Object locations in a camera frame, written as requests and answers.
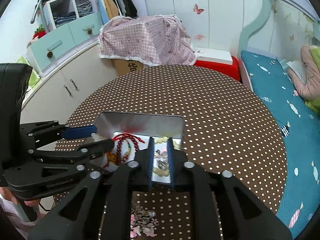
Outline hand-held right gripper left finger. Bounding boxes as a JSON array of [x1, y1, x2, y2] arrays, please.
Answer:
[[28, 137, 154, 240]]

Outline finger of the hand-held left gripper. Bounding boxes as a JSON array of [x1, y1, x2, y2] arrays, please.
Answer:
[[20, 121, 97, 148], [29, 139, 113, 167]]

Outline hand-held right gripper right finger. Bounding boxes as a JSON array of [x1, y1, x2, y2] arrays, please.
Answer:
[[167, 137, 292, 240]]

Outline silver charm bracelet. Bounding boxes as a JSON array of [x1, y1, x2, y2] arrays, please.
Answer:
[[154, 150, 170, 168]]

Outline dark red bead bracelet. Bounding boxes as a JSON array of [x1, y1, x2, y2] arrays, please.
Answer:
[[112, 133, 147, 165]]

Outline rectangular metal tin box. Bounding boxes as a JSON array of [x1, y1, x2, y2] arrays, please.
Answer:
[[89, 111, 185, 184]]

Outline pink charm bracelet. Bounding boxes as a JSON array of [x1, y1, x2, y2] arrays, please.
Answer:
[[130, 203, 159, 238]]

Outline person's left hand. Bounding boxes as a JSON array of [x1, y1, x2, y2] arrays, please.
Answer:
[[0, 186, 40, 207]]

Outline green paper bag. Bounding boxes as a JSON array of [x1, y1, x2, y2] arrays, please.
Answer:
[[16, 56, 40, 88]]

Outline white cabinet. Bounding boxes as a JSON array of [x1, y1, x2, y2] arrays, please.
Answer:
[[20, 40, 118, 117]]

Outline round polka dot table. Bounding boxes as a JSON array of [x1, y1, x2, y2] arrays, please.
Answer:
[[54, 64, 287, 240]]

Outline red and green toy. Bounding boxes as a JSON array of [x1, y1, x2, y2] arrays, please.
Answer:
[[32, 25, 48, 39]]

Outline brown cardboard box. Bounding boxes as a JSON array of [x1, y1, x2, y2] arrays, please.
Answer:
[[114, 57, 144, 77]]

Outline light green drawer unit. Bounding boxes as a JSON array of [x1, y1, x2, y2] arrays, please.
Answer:
[[26, 11, 103, 78]]

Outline folded blue jeans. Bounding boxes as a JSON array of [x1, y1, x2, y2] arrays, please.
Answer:
[[54, 12, 76, 27]]

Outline red box white lid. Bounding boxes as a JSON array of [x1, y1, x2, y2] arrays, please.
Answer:
[[194, 56, 240, 82]]

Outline curved metal handrail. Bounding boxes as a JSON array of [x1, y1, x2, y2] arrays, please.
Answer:
[[30, 0, 54, 24]]

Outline white flat box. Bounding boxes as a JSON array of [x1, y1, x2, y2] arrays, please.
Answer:
[[192, 48, 233, 64]]

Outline pink checked cloth cover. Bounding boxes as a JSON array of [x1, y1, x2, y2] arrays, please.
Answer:
[[99, 15, 198, 67]]

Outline folded grey jeans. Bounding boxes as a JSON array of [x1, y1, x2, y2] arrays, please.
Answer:
[[76, 1, 93, 18]]

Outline blue patterned bed sheet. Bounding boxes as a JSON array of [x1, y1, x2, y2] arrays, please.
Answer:
[[240, 51, 320, 238]]

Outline row of hanging clothes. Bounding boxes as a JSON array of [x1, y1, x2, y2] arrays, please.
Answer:
[[92, 0, 138, 24]]

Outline white pillow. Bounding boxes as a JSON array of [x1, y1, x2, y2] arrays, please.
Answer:
[[277, 59, 308, 84]]

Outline light green bunk bed frame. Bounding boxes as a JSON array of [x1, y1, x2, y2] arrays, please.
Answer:
[[237, 0, 320, 55]]

